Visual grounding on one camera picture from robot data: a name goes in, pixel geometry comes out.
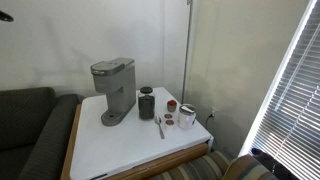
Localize striped cushion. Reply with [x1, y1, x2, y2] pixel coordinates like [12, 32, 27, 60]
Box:
[221, 153, 279, 180]

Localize metal pole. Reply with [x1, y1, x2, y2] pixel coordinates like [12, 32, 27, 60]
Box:
[180, 0, 195, 104]

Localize grey coffeemaker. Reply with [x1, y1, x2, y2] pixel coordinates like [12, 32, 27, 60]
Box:
[90, 57, 138, 127]

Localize white window blinds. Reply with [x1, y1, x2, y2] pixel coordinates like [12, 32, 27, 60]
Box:
[249, 0, 320, 180]

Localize glass coffee jar black lid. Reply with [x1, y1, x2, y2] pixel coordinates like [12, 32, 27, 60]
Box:
[137, 86, 156, 121]

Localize white window frame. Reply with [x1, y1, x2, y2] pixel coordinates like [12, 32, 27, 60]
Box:
[238, 0, 318, 158]

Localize metal spoon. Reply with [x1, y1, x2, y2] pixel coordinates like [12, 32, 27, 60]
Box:
[154, 115, 166, 140]

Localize black power cable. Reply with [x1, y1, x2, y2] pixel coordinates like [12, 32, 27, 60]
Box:
[204, 111, 216, 132]

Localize small brown cup red lid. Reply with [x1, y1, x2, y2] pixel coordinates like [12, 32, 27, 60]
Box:
[166, 99, 178, 113]

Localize dark grey sofa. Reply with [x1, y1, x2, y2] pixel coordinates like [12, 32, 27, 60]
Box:
[0, 86, 83, 180]

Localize striped sofa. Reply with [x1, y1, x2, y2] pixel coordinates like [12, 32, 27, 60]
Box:
[146, 149, 235, 180]

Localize white mug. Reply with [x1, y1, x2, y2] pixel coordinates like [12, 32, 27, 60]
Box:
[177, 103, 197, 130]

